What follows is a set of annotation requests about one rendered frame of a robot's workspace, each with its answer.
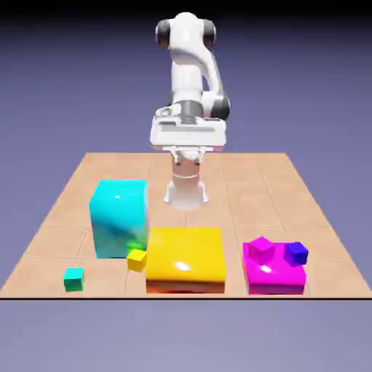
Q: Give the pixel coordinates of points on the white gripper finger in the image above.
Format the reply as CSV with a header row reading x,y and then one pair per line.
x,y
198,157
177,158

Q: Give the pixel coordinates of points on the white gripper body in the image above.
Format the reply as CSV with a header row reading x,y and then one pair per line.
x,y
187,136

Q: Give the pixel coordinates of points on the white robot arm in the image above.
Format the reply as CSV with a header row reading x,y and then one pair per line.
x,y
186,72

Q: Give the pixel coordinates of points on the small yellow cube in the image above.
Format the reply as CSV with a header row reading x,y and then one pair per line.
x,y
136,260

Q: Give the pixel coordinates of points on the small magenta cube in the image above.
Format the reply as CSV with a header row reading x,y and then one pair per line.
x,y
261,248

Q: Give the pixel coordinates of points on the small blue cube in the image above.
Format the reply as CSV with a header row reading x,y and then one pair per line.
x,y
296,253

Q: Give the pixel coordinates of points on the small teal cube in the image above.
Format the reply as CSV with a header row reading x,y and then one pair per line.
x,y
74,279

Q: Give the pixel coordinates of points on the large cyan box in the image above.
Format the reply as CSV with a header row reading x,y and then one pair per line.
x,y
117,218

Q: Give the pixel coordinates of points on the large yellow box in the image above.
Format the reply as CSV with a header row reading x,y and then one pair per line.
x,y
186,255

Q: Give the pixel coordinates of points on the large magenta box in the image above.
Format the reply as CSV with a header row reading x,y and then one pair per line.
x,y
276,276

